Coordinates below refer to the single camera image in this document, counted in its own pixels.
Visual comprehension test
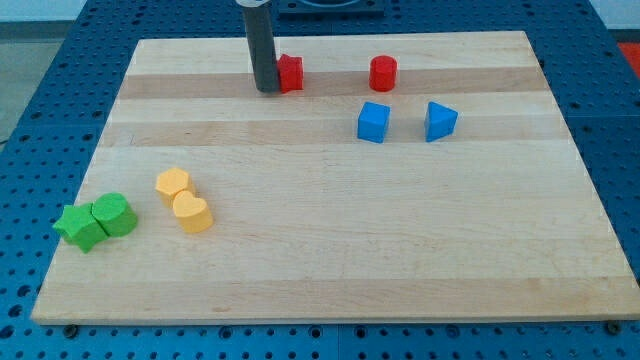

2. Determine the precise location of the green star block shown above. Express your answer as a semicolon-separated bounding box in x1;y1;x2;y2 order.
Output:
53;203;109;253

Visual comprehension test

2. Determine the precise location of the yellow heart block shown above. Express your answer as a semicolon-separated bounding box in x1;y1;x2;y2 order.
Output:
172;190;214;233

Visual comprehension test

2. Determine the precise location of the green cylinder block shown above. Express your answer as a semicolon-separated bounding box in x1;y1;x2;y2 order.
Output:
92;192;138;237

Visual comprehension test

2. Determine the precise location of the red cylinder block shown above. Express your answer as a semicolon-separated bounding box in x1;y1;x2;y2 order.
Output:
369;55;398;92

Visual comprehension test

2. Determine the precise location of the blue cube block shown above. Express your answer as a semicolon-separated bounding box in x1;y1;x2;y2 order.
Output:
357;102;391;143

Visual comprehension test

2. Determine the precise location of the blue triangular prism block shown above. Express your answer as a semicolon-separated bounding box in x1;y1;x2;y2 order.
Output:
425;102;459;142

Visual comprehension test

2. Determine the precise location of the red star block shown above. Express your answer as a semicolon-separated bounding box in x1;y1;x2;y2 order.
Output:
277;54;304;93

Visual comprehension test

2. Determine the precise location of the yellow hexagon block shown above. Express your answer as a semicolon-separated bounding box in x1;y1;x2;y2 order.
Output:
155;167;196;208

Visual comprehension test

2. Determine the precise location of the wooden board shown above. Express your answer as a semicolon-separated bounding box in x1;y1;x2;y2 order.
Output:
32;31;639;325

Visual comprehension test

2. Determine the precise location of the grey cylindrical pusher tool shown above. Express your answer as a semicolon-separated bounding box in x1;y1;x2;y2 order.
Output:
236;0;280;93

